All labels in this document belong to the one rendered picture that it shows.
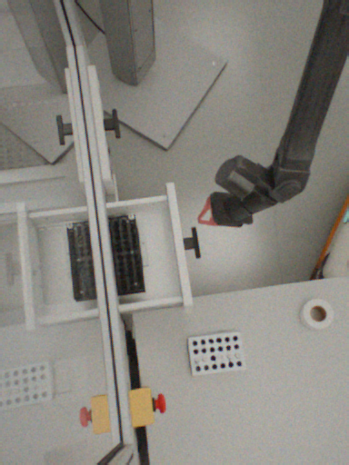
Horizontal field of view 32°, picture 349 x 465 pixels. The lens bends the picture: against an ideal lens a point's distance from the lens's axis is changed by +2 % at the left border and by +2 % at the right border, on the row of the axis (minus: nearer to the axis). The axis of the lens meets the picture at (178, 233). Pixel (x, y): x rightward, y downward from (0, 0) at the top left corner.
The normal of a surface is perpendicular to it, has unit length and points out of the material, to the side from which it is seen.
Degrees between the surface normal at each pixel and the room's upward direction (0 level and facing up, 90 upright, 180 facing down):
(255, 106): 0
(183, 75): 2
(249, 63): 0
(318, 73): 61
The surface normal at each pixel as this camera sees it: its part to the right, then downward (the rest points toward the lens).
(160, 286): 0.01, -0.26
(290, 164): -0.08, 0.72
